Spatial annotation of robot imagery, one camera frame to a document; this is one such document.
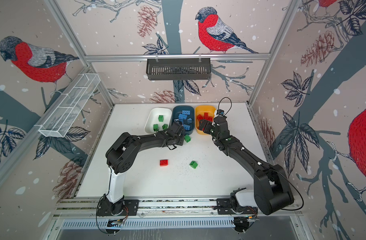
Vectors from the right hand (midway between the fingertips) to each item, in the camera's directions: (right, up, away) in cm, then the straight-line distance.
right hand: (205, 123), depth 87 cm
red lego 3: (+4, +3, +23) cm, 24 cm away
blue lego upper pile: (-11, +7, +27) cm, 30 cm away
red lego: (-25, -24, +2) cm, 35 cm away
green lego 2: (-26, -3, +17) cm, 31 cm away
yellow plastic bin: (+2, +7, +28) cm, 29 cm away
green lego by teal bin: (-11, -11, +10) cm, 18 cm away
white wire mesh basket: (-73, +2, -15) cm, 74 cm away
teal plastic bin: (-18, +9, +27) cm, 34 cm away
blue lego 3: (-15, +3, +24) cm, 28 cm away
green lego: (-7, -24, +1) cm, 25 cm away
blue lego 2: (-9, +1, +21) cm, 23 cm away
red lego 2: (-1, +3, +21) cm, 22 cm away
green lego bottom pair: (-33, -4, +17) cm, 38 cm away
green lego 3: (-30, +3, +20) cm, 37 cm away
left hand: (-14, -11, +11) cm, 21 cm away
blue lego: (-11, -3, +15) cm, 19 cm away
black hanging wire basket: (-17, +38, +20) cm, 46 cm away
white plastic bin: (-37, +2, +23) cm, 44 cm away
